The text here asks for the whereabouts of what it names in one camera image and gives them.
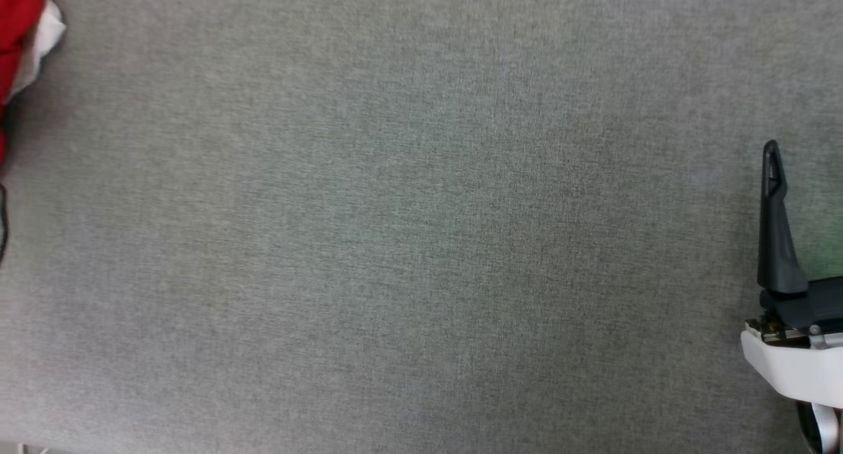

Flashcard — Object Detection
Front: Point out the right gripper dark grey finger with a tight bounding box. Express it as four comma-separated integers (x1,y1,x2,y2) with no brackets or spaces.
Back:
757,139,809,297

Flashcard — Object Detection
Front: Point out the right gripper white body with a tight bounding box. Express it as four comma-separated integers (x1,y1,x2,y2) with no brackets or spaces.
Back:
740,277,843,410

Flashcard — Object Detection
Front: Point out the red garment with white trim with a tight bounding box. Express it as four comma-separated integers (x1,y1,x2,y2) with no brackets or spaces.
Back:
0,0,67,169

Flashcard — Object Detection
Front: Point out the grey fabric sofa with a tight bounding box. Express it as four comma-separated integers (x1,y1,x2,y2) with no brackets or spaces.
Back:
0,0,843,454

